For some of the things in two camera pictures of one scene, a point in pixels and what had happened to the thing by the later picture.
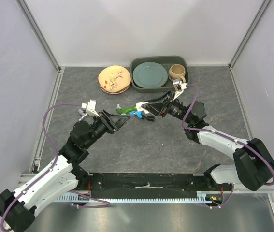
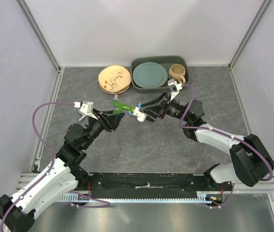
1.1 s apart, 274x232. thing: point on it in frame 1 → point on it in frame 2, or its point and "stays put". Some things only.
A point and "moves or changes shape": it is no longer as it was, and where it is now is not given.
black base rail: (116, 185) stays put
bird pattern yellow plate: (114, 79) stays put
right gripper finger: (155, 108) stays put
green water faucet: (125, 110) moves or changes shape
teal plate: (150, 75) stays put
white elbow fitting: (139, 108) moves or changes shape
